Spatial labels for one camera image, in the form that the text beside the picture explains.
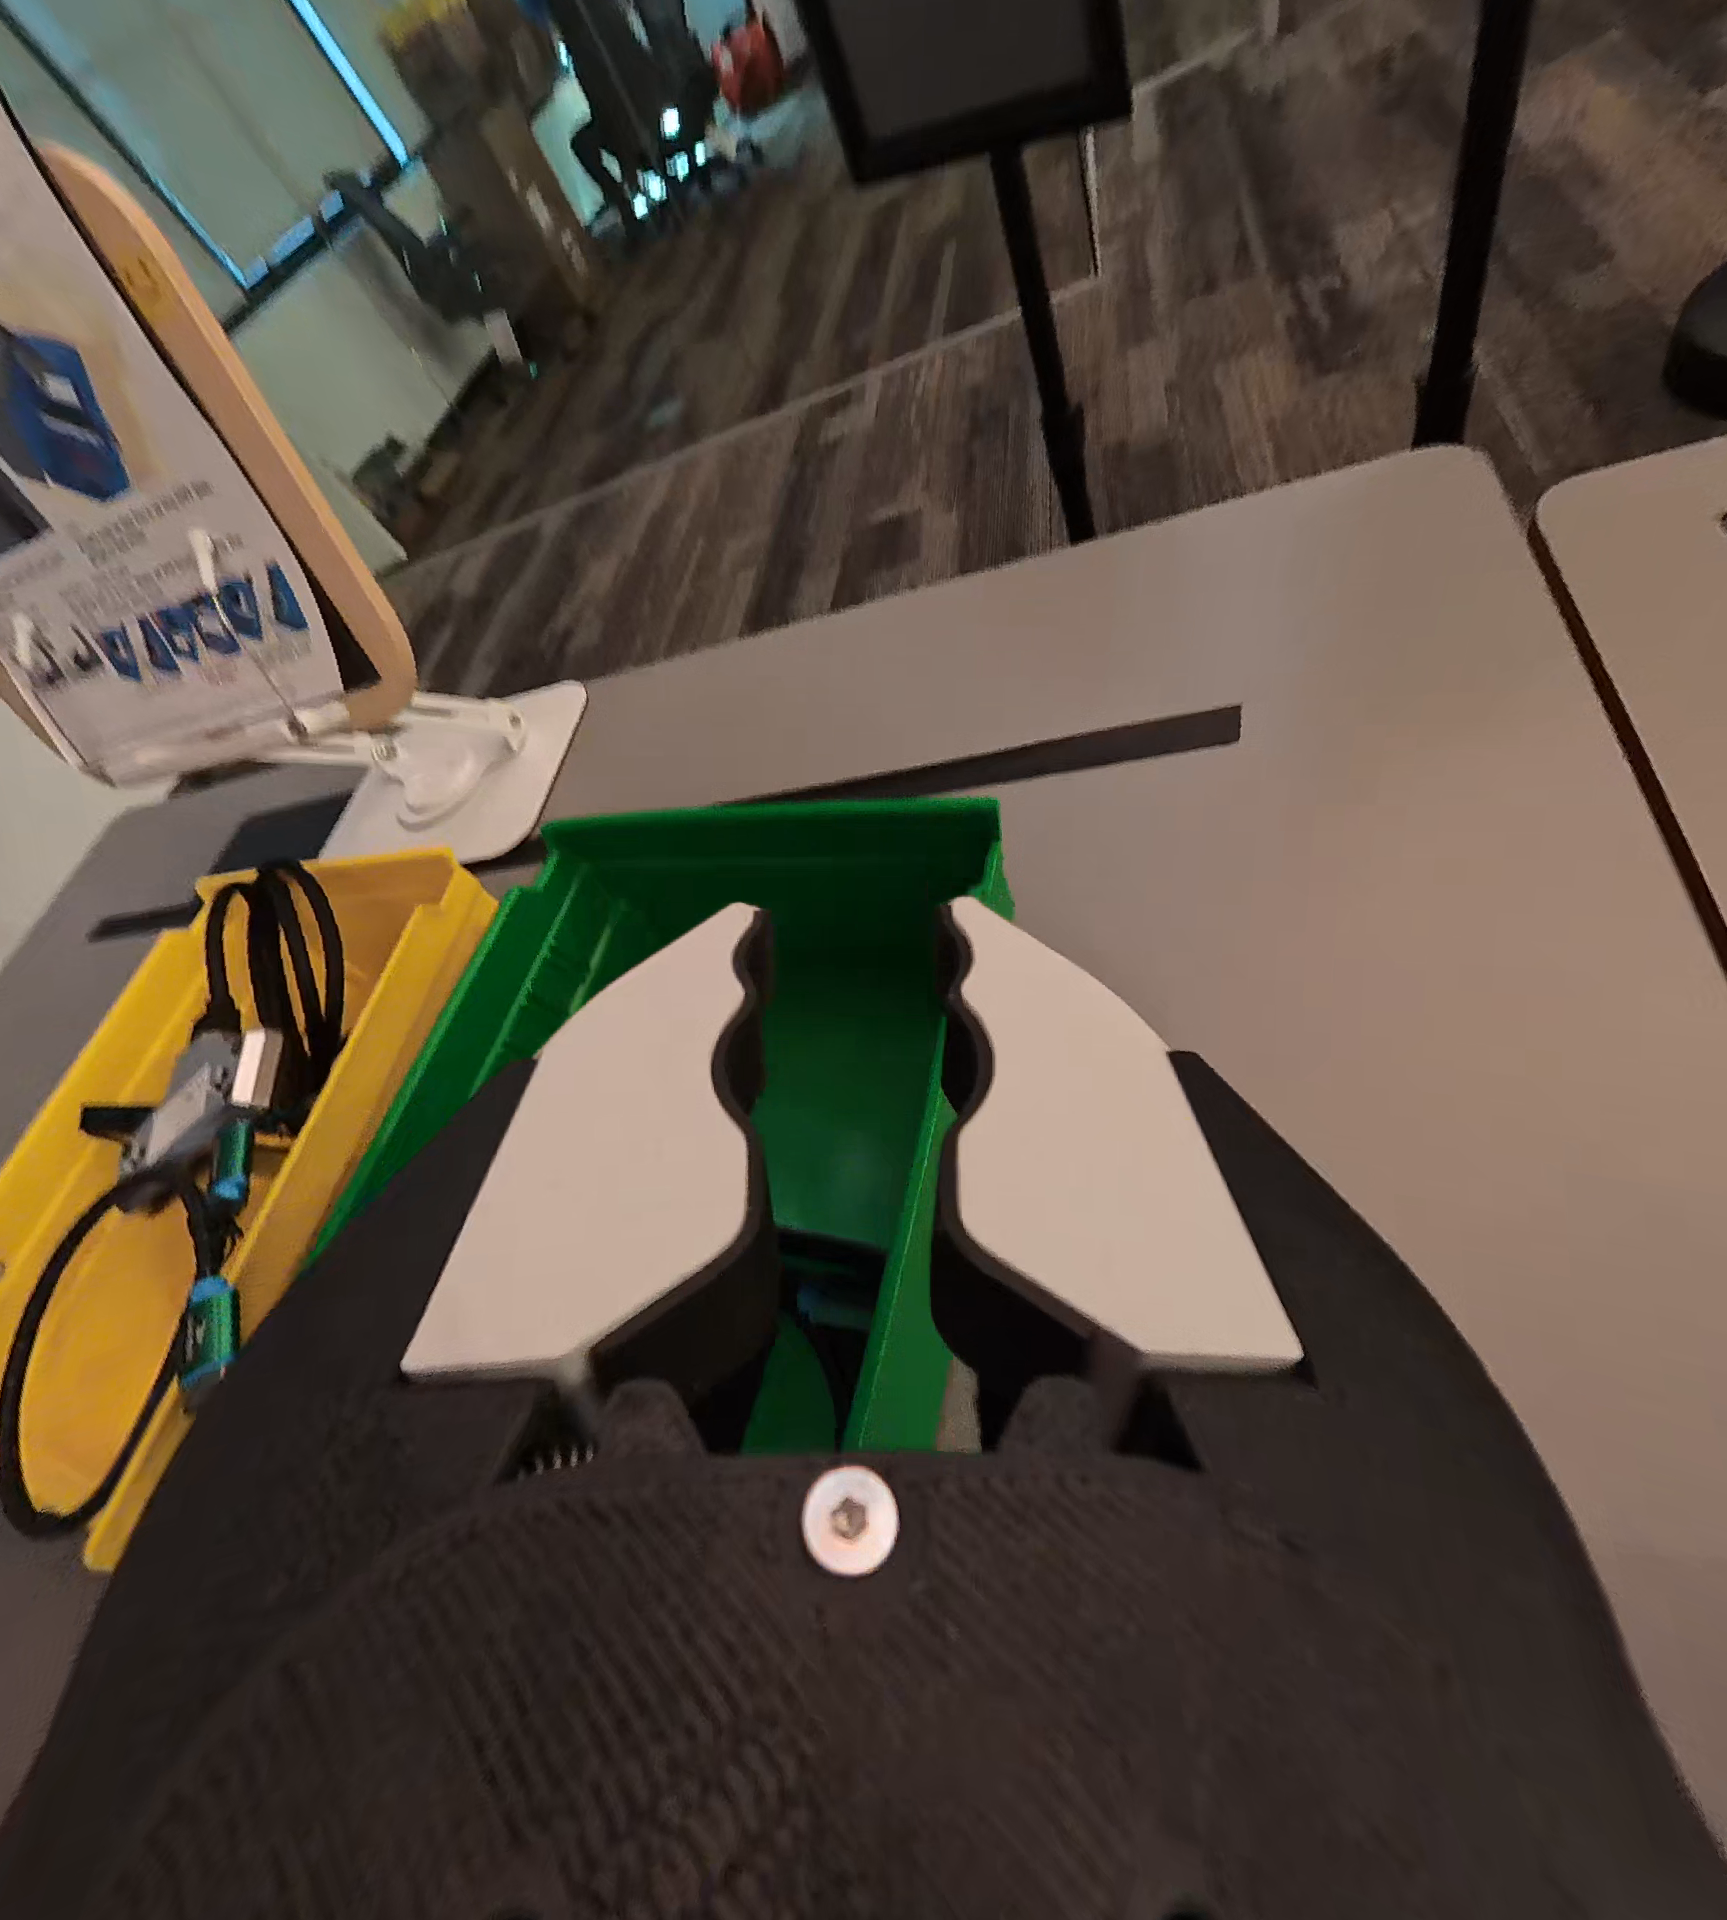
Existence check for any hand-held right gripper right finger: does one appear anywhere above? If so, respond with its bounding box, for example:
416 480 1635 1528
934 899 1306 1381

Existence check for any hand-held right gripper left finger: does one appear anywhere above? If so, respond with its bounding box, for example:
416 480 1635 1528
402 910 782 1388

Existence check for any black braided cable green plug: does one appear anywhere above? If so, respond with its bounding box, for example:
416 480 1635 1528
0 863 356 1541

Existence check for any green plastic bin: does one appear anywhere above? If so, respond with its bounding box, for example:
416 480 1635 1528
310 796 1022 1464

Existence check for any silver grey usb adapter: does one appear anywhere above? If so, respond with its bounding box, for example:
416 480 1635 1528
114 1029 298 1190

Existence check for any yellow plastic bin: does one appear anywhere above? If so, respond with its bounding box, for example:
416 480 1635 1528
0 849 500 1580

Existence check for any white stand base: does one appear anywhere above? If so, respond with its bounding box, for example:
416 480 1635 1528
316 681 592 866

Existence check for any dark flat mat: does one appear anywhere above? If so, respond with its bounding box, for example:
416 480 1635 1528
84 705 1250 944

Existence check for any instruction sheet on wooden board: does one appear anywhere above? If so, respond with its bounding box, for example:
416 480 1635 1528
0 0 422 792

